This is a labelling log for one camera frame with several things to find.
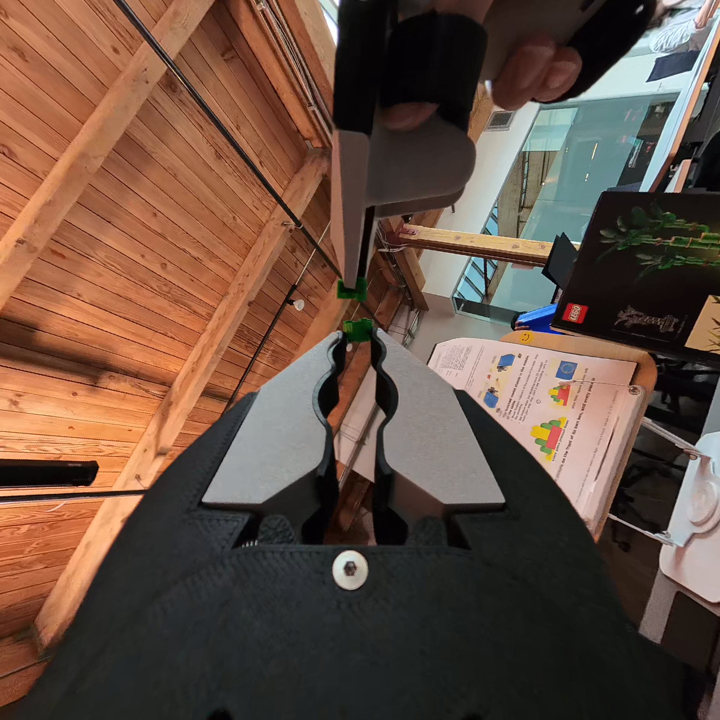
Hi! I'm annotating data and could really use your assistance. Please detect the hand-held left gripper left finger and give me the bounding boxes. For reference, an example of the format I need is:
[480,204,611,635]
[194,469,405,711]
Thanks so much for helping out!
[201,330,346,545]

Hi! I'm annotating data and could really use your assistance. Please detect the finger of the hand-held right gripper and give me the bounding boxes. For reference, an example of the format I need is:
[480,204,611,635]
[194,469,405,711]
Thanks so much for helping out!
[331,130,377,285]

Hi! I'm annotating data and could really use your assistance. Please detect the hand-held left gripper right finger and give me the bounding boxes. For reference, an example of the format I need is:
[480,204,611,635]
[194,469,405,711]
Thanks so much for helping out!
[369,327,505,545]

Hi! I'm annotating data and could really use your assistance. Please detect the person's right hand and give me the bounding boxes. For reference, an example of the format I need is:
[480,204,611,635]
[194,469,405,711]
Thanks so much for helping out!
[385,42,585,131]

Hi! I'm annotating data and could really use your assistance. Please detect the printed instruction sheet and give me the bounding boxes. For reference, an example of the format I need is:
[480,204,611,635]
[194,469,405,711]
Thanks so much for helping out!
[427,339,639,527]

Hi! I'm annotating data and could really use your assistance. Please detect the black ceiling tie rod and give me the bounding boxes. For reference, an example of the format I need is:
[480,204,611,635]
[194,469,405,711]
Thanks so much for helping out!
[112,0,345,278]

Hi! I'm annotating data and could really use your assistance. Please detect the blue plastic bin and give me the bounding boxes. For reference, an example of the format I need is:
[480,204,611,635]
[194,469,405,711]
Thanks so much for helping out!
[513,304,565,334]

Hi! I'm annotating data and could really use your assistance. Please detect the black bar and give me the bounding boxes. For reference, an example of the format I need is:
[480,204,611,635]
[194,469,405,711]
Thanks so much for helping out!
[0,460,100,488]

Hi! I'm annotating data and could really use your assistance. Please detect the black panel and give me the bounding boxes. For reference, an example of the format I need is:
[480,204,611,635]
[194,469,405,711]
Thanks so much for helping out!
[541,233,580,288]

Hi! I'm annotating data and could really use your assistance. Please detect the wooden display board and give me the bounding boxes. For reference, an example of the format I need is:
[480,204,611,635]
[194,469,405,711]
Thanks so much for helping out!
[498,330,659,543]

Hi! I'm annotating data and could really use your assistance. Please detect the black toy set box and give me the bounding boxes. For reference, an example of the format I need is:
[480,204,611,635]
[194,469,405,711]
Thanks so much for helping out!
[550,190,720,363]

